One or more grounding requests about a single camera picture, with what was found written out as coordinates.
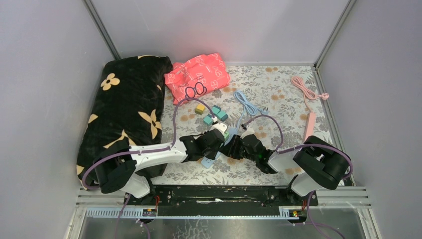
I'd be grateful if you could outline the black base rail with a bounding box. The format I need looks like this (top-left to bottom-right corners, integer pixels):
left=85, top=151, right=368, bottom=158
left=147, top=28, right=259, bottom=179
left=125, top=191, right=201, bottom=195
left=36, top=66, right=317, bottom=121
left=128, top=185, right=318, bottom=217

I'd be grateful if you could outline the pink patterned bag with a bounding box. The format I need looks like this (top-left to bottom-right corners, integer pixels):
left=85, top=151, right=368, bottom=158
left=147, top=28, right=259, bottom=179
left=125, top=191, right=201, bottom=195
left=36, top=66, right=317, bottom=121
left=165, top=53, right=230, bottom=105

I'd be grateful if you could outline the teal plug cube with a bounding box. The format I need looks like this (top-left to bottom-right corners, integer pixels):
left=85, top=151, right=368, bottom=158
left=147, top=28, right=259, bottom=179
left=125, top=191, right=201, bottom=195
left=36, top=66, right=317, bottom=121
left=216, top=111, right=228, bottom=121
left=203, top=115, right=214, bottom=125
left=211, top=105, right=221, bottom=115

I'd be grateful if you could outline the yellow plug cube top-left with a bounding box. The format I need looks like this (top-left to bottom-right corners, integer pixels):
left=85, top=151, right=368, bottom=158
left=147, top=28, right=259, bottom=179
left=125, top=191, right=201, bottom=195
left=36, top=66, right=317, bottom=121
left=195, top=104, right=206, bottom=115

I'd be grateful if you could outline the black floral blanket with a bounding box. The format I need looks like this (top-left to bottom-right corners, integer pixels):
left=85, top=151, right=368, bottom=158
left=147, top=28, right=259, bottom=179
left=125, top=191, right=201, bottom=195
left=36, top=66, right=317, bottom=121
left=76, top=55, right=173, bottom=179

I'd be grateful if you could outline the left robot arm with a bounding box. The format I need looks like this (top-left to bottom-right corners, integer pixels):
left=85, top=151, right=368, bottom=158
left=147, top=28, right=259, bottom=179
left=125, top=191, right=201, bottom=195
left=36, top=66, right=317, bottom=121
left=93, top=126, right=225, bottom=205

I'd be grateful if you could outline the pink power strip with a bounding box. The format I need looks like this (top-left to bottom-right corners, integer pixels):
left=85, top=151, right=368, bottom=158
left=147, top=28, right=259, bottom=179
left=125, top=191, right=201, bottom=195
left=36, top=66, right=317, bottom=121
left=291, top=76, right=329, bottom=140

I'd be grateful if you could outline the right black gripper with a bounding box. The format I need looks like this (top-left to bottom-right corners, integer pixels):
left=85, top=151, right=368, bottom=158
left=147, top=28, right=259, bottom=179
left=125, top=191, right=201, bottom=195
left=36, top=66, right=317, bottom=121
left=219, top=134, right=258, bottom=163

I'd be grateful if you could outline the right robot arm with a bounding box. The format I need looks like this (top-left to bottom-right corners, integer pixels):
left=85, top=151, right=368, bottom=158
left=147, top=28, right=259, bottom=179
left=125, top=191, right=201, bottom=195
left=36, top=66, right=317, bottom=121
left=220, top=134, right=352, bottom=205

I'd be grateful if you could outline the blue power strip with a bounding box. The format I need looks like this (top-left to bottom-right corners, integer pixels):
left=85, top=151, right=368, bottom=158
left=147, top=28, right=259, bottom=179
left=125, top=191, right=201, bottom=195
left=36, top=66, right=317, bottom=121
left=201, top=90, right=269, bottom=169

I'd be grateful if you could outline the floral table mat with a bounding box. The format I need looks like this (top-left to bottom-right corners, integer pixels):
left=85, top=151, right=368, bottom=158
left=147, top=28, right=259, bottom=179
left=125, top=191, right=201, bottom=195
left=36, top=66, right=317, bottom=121
left=153, top=66, right=333, bottom=186

